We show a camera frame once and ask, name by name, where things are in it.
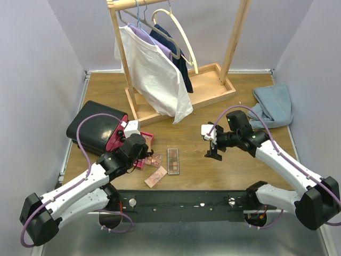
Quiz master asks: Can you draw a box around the brown eyeshadow palette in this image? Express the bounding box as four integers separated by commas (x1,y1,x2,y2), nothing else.
167,148,180,175

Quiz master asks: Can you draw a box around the white t-shirt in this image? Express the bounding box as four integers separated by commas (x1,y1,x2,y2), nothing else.
119,26,193,124

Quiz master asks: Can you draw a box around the pink palette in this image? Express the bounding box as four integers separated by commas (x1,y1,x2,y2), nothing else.
145,154,163,167
144,166,167,188

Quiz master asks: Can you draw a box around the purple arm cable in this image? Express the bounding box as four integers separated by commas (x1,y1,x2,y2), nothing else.
209,105,341,230
20,113,126,248

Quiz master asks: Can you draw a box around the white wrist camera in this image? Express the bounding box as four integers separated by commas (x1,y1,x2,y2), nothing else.
201,124,216,143
121,120,141,138

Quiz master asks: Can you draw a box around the navy blue garment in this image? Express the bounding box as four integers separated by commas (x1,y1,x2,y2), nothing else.
150,30,193,93

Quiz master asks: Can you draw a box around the light blue towel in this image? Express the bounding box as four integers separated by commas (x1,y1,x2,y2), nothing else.
251,85,293,129

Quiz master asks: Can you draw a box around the lavender shirt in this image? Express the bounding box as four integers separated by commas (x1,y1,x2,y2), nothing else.
127,23,173,61

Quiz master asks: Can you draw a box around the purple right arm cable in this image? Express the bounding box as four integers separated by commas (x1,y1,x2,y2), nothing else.
209,105,341,230

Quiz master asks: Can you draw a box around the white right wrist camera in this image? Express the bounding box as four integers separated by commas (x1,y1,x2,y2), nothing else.
201,124,216,143

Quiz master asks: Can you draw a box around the blue hanger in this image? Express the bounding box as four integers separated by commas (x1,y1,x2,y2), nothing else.
128,0,156,46

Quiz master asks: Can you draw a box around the pink drawer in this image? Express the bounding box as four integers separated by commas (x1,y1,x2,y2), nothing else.
105,118,128,151
135,131,154,170

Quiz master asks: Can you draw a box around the cream wooden hanger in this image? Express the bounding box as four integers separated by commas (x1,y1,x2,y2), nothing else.
151,7,199,75

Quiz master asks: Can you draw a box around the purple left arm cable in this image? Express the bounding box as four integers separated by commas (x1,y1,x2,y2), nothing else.
20,113,126,248

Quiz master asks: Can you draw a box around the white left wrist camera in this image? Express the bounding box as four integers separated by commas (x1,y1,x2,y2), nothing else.
121,120,141,138

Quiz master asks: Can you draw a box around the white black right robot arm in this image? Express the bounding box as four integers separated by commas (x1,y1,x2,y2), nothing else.
200,110,340,230

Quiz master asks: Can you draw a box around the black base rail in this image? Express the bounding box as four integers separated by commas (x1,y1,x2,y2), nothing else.
118,190,264,223

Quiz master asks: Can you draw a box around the black organizer box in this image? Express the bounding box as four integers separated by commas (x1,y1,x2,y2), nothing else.
66,101,128,156

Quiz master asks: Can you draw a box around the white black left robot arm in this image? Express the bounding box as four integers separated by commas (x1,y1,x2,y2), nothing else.
19,133,151,248

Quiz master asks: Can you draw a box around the grey hanger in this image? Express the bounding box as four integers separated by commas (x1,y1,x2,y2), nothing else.
123,1,181,60

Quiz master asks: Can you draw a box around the wooden clothes rack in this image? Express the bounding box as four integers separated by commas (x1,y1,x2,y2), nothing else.
107,1,251,125

